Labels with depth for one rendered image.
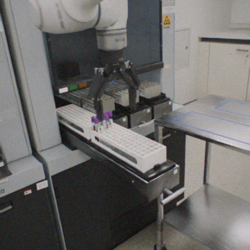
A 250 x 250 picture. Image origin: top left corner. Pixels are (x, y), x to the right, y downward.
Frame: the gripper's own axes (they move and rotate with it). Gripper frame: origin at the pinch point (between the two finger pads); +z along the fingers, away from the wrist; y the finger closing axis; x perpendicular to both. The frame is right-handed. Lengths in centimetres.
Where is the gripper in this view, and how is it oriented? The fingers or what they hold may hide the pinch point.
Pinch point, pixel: (116, 110)
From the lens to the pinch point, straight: 92.3
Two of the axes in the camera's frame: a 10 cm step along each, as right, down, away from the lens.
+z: 0.6, 9.1, 4.2
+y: 7.8, -3.0, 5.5
